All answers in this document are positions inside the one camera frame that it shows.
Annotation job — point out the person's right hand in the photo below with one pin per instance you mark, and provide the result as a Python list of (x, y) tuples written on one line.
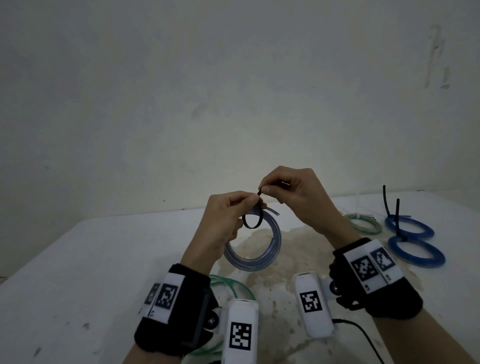
[(311, 202)]

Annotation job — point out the person's left hand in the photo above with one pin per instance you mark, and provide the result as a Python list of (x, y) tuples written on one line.
[(217, 228)]

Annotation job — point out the black zip tie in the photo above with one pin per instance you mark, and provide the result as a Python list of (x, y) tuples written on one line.
[(385, 202), (250, 227), (398, 217)]

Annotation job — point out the white zip tie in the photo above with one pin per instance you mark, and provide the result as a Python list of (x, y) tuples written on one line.
[(358, 204)]

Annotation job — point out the clear blue striped tube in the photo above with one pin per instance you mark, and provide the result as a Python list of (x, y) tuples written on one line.
[(427, 262), (255, 268)]

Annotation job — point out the clear green striped tube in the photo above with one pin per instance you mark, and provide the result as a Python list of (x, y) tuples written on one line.
[(371, 230), (240, 283)]

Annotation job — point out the solid blue tube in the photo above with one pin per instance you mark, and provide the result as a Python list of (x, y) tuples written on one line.
[(423, 236)]

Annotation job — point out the person's right forearm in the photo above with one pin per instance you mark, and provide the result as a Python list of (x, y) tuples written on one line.
[(420, 341)]

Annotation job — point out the person's left forearm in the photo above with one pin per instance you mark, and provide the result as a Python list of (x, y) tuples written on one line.
[(150, 356)]

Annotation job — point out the white wrist camera with marker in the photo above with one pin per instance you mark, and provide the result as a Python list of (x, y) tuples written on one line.
[(318, 326), (240, 311)]

